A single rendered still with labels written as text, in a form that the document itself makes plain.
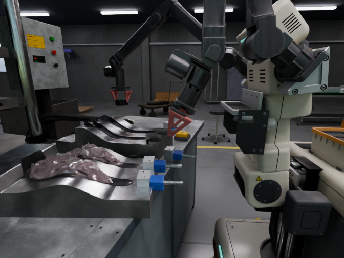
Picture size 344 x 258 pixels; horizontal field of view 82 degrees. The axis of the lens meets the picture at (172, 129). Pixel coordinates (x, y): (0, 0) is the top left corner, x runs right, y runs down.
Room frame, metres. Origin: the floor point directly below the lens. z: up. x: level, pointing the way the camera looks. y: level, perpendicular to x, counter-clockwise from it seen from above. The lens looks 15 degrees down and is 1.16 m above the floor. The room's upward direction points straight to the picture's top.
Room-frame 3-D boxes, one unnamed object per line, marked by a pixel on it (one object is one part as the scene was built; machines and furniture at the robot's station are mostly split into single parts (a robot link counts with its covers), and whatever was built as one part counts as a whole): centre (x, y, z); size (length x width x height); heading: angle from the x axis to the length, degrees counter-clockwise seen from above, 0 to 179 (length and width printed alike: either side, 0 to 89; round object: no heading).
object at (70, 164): (0.57, 0.30, 0.90); 0.26 x 0.18 x 0.08; 89
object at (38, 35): (1.35, 0.88, 0.73); 0.30 x 0.22 x 1.47; 162
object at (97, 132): (0.93, 0.28, 0.87); 0.50 x 0.26 x 0.14; 72
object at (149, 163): (0.62, 0.03, 0.85); 0.13 x 0.05 x 0.05; 89
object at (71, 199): (0.56, 0.30, 0.85); 0.50 x 0.26 x 0.11; 89
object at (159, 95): (8.33, 0.14, 0.22); 1.21 x 0.83 x 0.44; 86
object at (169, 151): (0.78, -0.04, 0.83); 0.13 x 0.05 x 0.05; 74
